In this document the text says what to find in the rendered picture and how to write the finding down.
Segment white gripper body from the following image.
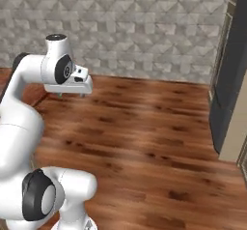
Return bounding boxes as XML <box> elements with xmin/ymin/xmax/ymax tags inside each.
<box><xmin>43</xmin><ymin>74</ymin><xmax>95</xmax><ymax>96</ymax></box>

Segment black tall appliance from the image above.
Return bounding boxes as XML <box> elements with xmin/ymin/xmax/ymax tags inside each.
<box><xmin>207</xmin><ymin>0</ymin><xmax>247</xmax><ymax>155</ymax></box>

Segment beige cabinet side panel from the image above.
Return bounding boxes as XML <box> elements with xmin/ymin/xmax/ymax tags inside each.
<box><xmin>218</xmin><ymin>73</ymin><xmax>247</xmax><ymax>181</ymax></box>

